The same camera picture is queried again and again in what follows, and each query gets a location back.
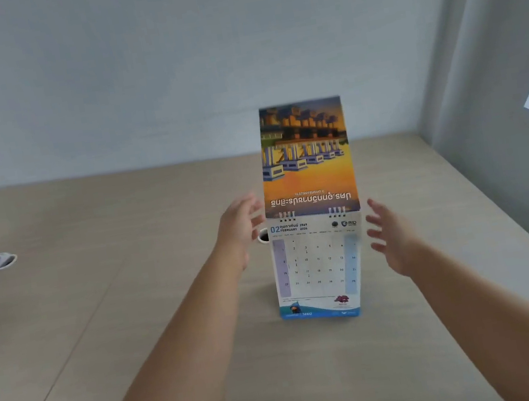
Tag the person's left hand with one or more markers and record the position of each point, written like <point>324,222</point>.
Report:
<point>232,228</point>

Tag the person's right hand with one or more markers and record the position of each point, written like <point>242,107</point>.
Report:
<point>398,241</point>

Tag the person's left fingers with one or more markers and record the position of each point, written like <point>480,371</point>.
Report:
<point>253,212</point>

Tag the person's right fingers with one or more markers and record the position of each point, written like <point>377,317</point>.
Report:
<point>377,230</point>

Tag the person's right forearm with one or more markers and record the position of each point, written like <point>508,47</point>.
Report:
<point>494,326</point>

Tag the person's left forearm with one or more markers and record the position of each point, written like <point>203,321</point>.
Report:
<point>179,356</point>

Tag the white cup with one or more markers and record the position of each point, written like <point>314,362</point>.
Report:
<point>263,236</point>

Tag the spiral-bound desk calendar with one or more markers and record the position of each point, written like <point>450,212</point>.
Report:
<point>311,210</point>

